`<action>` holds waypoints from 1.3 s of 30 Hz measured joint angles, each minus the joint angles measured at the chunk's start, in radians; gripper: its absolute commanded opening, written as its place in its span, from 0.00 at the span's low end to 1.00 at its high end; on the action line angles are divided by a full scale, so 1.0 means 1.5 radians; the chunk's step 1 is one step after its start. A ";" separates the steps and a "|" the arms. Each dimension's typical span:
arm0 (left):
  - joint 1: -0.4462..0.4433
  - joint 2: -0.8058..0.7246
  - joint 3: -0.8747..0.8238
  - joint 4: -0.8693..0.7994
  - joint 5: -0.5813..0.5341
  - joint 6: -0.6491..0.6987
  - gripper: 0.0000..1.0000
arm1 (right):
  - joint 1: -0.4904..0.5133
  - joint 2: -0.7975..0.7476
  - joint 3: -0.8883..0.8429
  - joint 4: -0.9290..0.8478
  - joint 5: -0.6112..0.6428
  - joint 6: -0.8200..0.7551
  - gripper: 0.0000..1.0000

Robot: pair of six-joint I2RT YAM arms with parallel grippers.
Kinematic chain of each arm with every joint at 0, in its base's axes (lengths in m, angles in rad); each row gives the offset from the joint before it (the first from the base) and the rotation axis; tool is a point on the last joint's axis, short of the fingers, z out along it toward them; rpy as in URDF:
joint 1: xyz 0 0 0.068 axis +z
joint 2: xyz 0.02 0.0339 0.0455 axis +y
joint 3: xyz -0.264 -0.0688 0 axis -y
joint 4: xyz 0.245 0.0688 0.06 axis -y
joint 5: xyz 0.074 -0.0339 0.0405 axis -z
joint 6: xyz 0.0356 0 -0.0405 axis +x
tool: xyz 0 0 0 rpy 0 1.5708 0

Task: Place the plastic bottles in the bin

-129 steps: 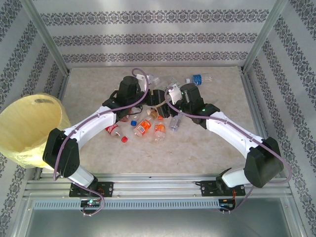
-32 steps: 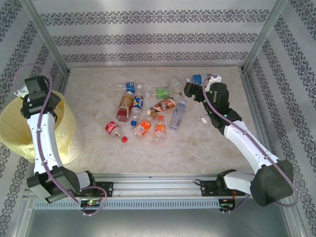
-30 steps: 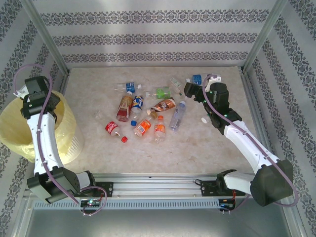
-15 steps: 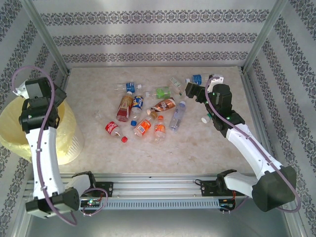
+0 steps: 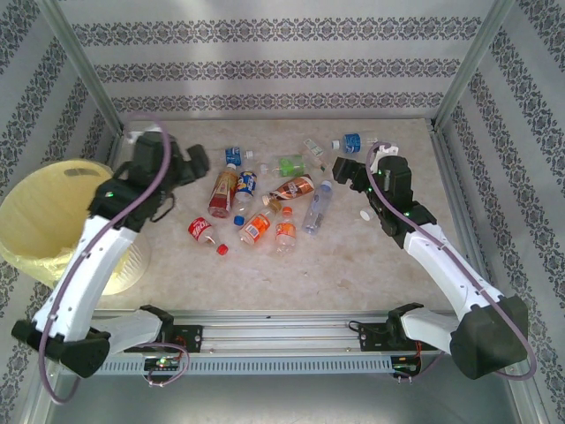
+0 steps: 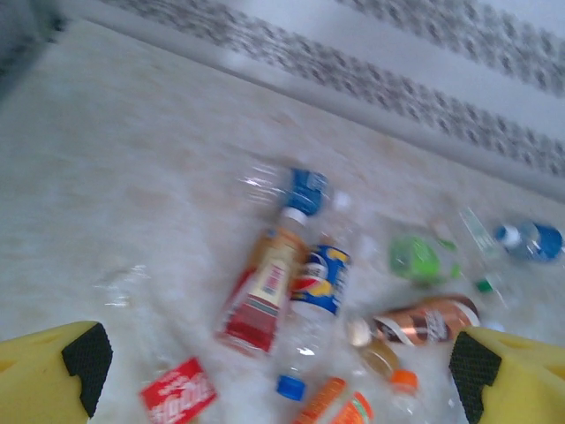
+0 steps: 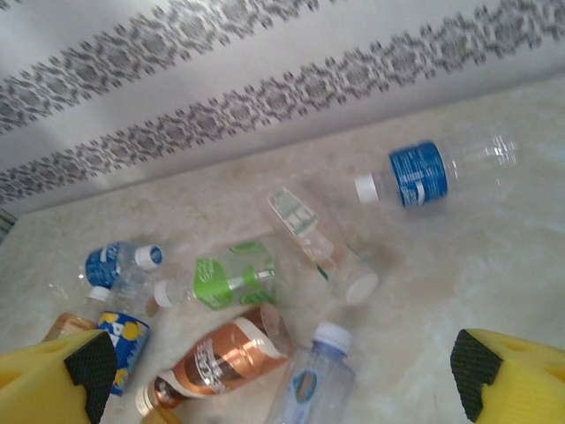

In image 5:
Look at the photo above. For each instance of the blue label water bottle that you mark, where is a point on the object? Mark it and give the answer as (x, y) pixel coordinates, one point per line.
(232, 156)
(353, 141)

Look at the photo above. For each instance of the right circuit board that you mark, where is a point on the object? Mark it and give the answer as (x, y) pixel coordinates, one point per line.
(404, 366)

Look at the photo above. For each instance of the black left mount plate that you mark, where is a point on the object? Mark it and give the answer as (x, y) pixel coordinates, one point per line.
(192, 338)

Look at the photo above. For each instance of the red gold tea bottle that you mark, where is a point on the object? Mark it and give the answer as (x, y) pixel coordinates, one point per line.
(223, 192)

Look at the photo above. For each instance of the black mount plate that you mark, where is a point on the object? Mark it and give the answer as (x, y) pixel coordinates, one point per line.
(368, 338)
(192, 338)

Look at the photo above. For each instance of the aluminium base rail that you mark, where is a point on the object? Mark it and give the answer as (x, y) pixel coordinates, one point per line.
(282, 329)

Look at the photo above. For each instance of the green white label bottle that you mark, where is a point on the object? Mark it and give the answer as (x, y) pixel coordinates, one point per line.
(312, 146)

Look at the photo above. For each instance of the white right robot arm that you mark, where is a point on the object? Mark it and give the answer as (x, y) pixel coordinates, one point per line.
(441, 260)

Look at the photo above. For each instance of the pale blue water bottle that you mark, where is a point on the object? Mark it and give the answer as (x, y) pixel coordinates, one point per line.
(317, 205)

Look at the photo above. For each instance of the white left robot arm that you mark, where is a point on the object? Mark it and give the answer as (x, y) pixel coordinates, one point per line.
(88, 265)

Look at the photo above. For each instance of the black right mount plate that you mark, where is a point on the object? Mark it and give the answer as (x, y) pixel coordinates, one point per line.
(368, 338)

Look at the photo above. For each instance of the green label clear bottle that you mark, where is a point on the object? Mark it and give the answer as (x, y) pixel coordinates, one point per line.
(289, 164)

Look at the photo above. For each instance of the yellow lined waste bin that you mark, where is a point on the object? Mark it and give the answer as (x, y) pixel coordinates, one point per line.
(39, 207)

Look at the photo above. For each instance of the red coca cola bottle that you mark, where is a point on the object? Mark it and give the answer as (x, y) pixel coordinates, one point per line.
(201, 226)

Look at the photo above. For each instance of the orange bottle brown cap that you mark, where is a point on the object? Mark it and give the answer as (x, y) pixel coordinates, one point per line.
(257, 225)

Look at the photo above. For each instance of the aluminium frame post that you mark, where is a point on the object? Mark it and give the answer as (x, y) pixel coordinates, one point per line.
(84, 62)
(471, 62)

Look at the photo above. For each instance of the white bottle cap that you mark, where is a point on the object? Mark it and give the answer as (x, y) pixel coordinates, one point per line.
(365, 215)

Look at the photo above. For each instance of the brown cola bottle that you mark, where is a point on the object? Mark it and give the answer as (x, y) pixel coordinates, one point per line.
(295, 187)

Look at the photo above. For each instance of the circuit board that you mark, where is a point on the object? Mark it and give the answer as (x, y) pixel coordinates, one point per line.
(404, 366)
(161, 363)

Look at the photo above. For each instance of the blue pepsi bottle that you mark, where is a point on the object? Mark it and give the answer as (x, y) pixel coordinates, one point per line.
(247, 182)

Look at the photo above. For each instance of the left circuit board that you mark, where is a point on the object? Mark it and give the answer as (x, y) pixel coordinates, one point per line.
(161, 363)

